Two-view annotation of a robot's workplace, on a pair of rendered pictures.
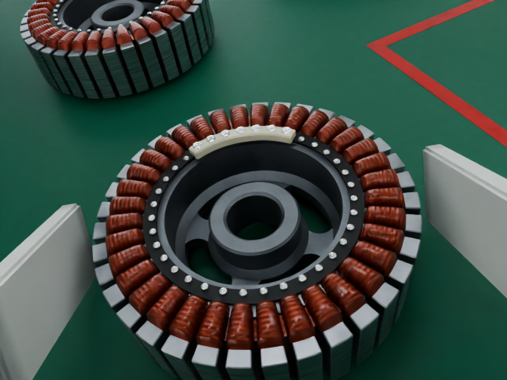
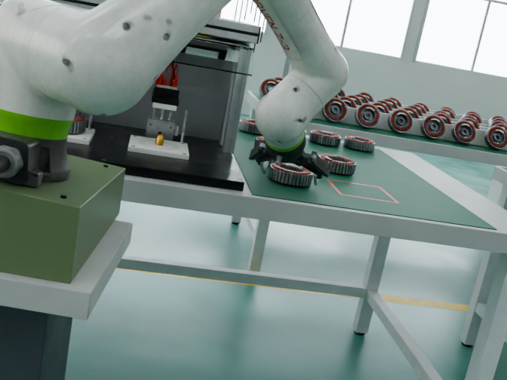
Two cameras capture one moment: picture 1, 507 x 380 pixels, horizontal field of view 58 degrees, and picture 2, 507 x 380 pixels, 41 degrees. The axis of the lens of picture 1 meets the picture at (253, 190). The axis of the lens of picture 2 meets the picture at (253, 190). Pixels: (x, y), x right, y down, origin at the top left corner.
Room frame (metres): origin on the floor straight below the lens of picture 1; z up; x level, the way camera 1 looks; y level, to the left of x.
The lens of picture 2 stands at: (-1.59, -0.17, 1.13)
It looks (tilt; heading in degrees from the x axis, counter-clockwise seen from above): 14 degrees down; 9
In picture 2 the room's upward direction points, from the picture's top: 11 degrees clockwise
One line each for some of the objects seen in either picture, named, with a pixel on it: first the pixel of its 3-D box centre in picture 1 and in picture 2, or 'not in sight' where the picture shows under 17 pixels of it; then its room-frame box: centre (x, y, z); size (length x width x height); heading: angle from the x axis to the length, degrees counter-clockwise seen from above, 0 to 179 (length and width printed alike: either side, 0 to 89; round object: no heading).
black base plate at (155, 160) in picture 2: not in sight; (110, 145); (0.02, 0.46, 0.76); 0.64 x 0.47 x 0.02; 109
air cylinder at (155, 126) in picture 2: not in sight; (160, 128); (0.18, 0.39, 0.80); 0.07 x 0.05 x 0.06; 109
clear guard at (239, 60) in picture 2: not in sight; (198, 49); (0.07, 0.29, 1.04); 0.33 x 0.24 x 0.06; 19
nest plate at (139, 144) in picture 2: not in sight; (158, 146); (0.05, 0.34, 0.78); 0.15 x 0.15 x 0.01; 19
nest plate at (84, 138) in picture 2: not in sight; (61, 132); (-0.03, 0.57, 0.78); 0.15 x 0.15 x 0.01; 19
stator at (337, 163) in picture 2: not in sight; (336, 164); (0.37, -0.10, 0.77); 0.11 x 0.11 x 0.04
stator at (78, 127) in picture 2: not in sight; (62, 122); (-0.03, 0.57, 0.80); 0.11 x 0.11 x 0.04
